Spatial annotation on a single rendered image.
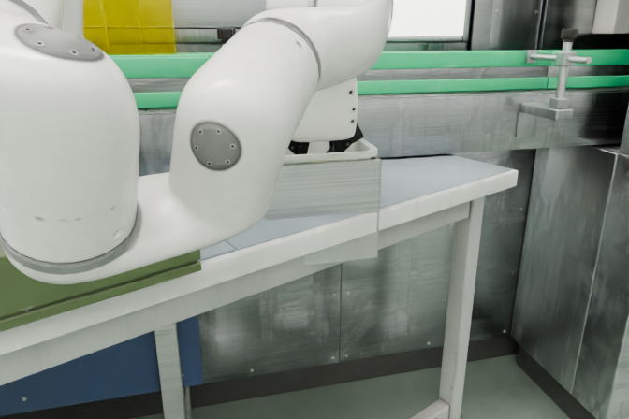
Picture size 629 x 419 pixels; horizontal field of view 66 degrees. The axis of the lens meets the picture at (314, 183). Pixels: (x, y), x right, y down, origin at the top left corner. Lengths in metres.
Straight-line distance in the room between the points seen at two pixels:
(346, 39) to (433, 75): 0.60
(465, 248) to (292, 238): 0.48
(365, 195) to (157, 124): 0.36
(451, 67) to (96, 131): 0.87
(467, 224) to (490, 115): 0.25
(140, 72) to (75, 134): 0.57
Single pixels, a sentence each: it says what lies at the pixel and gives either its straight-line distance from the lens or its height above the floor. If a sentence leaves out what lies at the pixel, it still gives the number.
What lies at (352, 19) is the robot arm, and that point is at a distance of 0.47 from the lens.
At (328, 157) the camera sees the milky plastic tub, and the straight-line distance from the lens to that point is 0.67.
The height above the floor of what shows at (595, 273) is 0.46.
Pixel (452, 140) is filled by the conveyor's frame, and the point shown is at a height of 0.78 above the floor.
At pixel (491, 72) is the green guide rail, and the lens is 1.11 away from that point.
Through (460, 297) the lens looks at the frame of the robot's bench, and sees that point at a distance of 1.08.
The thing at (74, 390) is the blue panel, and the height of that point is 0.36.
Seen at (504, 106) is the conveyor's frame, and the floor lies 0.85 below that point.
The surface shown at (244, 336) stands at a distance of 1.36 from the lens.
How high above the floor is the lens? 1.00
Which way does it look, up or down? 17 degrees down
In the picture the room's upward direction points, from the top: straight up
